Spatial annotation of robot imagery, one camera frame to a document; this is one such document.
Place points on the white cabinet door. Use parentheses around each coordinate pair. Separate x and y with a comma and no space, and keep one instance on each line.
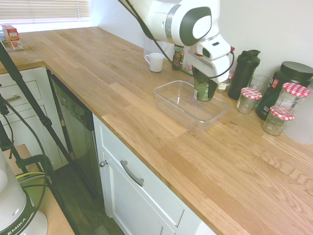
(137,195)

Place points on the black clamp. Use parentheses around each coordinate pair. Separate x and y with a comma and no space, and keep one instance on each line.
(29,162)

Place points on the green jar with dark lid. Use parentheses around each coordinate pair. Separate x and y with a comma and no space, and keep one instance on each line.
(178,58)

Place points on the black shaker bottle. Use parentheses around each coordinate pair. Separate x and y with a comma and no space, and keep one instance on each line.
(242,76)

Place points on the black camera tripod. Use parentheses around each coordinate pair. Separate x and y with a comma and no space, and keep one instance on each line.
(31,102)

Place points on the black tripod leg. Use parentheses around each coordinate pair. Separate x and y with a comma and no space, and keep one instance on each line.
(27,93)

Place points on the small jar with white label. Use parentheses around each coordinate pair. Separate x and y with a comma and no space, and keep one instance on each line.
(223,86)

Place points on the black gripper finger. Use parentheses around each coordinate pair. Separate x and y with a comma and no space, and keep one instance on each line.
(213,89)
(194,73)

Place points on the green cereal packet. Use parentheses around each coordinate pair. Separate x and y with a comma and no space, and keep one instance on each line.
(201,90)

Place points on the brown wooden board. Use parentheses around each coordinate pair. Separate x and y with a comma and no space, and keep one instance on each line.
(53,215)

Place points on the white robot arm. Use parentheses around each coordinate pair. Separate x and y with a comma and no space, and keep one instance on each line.
(159,19)

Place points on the silver cabinet knob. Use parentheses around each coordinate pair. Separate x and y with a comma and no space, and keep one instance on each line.
(103,163)

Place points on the glass jar red checked lid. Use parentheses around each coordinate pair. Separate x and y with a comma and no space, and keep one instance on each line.
(289,100)
(276,124)
(247,102)

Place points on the large black supplement tub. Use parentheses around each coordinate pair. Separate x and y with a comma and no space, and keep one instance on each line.
(291,71)

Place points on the clear drinking glass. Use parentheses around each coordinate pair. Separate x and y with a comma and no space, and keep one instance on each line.
(259,82)

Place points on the orange and white carton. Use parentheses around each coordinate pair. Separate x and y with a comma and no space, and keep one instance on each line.
(13,38)

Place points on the white mug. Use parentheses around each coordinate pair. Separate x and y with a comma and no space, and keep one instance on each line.
(156,62)

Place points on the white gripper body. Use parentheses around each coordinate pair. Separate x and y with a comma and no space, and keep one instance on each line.
(217,68)

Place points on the white window blinds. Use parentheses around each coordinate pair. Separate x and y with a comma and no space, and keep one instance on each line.
(41,9)

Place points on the black dishwasher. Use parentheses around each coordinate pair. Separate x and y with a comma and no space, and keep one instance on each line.
(75,127)

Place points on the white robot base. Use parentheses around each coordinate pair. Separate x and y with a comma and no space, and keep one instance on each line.
(14,208)

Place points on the clear plastic container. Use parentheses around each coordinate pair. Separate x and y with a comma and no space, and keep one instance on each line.
(176,107)

